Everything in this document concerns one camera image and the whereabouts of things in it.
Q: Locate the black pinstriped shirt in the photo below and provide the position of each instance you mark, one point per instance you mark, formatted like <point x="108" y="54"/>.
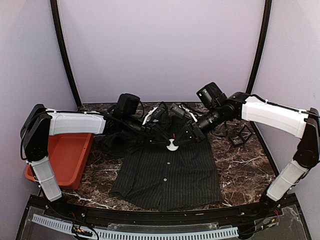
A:
<point x="153" y="177"/>

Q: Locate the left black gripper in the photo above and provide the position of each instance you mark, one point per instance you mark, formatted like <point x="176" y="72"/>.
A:
<point x="152" y="129"/>

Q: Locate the orange plastic bin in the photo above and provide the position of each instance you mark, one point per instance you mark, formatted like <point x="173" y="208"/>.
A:
<point x="68" y="155"/>

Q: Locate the right black frame post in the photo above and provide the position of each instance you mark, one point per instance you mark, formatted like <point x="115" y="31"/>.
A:
<point x="260" y="46"/>

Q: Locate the black brooch stand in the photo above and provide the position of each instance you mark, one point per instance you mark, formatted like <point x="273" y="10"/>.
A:
<point x="242" y="137"/>

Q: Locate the black front rail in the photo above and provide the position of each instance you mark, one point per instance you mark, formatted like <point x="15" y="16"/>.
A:
<point x="92" y="216"/>

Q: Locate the left black frame post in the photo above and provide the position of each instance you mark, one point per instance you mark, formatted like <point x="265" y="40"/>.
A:
<point x="63" y="52"/>

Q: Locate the white slotted cable duct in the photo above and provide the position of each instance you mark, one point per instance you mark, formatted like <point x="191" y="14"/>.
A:
<point x="131" y="232"/>

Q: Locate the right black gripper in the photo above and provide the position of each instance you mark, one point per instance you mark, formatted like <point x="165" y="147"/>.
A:
<point x="199" y="136"/>

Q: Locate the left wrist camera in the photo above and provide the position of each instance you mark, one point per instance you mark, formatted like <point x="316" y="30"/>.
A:
<point x="127" y="104"/>

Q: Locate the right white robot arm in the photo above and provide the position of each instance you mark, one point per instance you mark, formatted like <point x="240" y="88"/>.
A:
<point x="292" y="135"/>

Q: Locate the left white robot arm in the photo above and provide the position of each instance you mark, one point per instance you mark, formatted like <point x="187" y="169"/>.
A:
<point x="44" y="122"/>

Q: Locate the black frame post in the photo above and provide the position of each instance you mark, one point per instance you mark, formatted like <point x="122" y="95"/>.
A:
<point x="63" y="52"/>
<point x="260" y="46"/>

